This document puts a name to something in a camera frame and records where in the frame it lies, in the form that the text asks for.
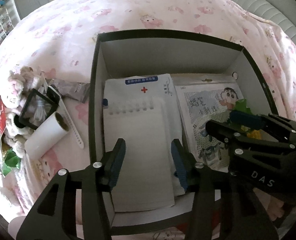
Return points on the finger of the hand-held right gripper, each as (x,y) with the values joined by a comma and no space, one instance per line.
(245,118)
(220,130)

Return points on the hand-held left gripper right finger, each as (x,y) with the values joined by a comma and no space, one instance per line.
(179,162)

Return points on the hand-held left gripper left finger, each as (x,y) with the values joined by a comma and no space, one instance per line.
(118,160)

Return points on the green yellow snack bag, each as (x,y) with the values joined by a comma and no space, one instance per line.
(241,105)

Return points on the white spiral notebook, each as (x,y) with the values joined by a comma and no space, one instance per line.
(143,142)

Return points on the wet wipes pack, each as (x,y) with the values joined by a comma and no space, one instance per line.
(138,90)

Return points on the black cardboard box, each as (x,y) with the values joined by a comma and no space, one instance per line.
(162,55)

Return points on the cartoon printed packet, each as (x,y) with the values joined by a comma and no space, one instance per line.
(202,100)

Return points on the white paper roll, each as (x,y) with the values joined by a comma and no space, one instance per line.
(43,140)

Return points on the grey packet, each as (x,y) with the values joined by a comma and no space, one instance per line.
(73,90)

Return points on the small black open box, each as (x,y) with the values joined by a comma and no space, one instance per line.
(27,123)

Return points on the green wrapper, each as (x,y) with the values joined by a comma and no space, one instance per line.
(10,158)

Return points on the grey padded headboard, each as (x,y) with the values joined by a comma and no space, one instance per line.
(262,2)

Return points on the pink plush toy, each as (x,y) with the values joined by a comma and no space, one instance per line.
(23,77)

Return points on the pink printed blanket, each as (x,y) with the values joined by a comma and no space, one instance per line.
(138,10)

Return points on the white shelf rack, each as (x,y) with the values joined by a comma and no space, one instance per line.
(5,17)

